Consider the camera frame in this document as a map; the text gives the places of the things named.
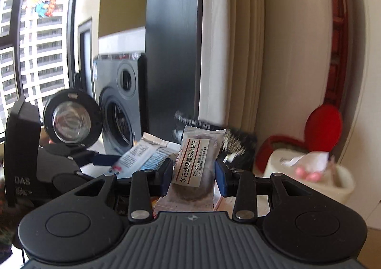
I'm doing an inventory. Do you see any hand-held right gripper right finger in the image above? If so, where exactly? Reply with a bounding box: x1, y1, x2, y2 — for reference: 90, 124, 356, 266
214, 158, 311, 224

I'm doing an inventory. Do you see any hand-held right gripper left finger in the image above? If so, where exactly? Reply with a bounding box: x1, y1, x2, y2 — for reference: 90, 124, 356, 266
71, 158, 175, 224

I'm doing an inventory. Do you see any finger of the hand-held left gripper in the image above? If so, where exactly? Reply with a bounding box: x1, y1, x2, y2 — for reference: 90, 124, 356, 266
54, 168, 119, 188
60, 149, 103, 166

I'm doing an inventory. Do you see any grey biscuit packet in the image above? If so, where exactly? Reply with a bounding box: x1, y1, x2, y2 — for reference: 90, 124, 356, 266
155, 126, 227, 214

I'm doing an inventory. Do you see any blue white snack packet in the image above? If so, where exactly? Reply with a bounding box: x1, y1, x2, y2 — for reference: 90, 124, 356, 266
111, 133, 180, 180

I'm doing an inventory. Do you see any black foil snack bag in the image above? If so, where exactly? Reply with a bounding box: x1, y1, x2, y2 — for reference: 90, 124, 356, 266
174, 110, 258, 169

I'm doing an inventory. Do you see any grey washing machine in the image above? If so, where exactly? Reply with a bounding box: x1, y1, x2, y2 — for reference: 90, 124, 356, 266
93, 53, 147, 156

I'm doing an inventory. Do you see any white tissue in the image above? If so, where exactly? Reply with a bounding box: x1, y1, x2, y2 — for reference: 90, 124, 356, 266
281, 152, 331, 175

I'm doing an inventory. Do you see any white plastic container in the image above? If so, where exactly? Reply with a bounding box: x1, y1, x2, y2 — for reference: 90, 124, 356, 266
263, 150, 356, 208

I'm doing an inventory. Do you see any red round lid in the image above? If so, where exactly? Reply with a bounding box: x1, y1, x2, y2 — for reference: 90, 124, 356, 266
306, 105, 343, 154

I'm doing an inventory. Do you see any black tall panel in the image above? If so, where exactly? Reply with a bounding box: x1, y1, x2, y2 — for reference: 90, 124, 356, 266
145, 0, 203, 145

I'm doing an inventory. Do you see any beige curtain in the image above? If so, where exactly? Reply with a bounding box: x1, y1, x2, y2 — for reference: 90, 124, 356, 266
202, 0, 266, 134

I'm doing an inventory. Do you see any colourful window sticker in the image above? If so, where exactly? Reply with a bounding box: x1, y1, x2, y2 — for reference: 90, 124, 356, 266
25, 0, 65, 19

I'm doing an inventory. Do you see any white shelf cabinet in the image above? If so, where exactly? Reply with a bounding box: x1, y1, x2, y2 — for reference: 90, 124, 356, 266
336, 0, 381, 228

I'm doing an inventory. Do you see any black window frame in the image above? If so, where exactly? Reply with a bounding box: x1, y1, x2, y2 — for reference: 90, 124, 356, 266
0, 0, 100, 145

